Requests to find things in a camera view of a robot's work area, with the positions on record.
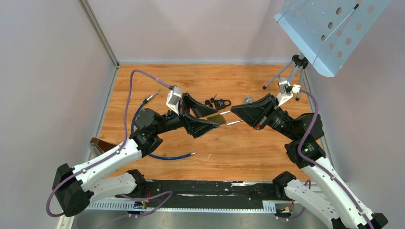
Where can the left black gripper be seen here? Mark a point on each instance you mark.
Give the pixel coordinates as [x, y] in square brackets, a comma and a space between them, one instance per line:
[195, 127]

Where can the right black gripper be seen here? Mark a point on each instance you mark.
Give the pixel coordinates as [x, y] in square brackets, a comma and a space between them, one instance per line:
[251, 113]

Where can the brass padlock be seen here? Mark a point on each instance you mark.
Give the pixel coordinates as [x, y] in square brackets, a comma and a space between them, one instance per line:
[219, 119]

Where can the small black padlock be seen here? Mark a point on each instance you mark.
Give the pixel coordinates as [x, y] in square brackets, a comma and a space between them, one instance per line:
[221, 103]

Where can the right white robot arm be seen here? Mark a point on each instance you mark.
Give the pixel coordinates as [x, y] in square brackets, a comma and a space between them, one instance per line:
[340, 209]

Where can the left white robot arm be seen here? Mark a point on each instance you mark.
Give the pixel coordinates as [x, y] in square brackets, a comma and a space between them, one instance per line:
[74, 188]

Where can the glitter microphone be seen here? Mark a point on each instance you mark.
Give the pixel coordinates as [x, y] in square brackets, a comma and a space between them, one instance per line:
[248, 100]

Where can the brown wooden block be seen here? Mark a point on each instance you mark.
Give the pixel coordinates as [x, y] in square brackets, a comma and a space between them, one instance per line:
[98, 146]

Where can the blue music stand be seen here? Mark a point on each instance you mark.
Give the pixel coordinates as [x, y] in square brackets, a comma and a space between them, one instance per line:
[328, 31]

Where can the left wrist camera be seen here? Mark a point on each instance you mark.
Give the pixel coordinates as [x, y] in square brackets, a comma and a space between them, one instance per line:
[173, 99]

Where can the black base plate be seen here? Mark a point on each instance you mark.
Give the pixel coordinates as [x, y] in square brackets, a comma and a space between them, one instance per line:
[200, 194]

